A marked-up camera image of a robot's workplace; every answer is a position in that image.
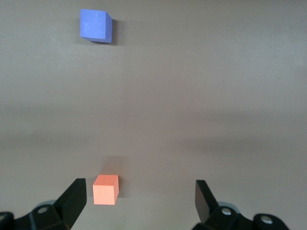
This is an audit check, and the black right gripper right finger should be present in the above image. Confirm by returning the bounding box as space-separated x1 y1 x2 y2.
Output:
191 180 290 230

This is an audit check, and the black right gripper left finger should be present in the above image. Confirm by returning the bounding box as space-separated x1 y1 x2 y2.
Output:
0 178 87 230

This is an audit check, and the orange foam block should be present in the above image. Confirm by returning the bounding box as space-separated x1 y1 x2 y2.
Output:
93 174 120 206

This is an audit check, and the purple foam block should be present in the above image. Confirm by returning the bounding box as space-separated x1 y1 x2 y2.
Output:
79 9 114 45

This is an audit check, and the brown table cover sheet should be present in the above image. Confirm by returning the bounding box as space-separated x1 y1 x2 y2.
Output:
0 0 307 230

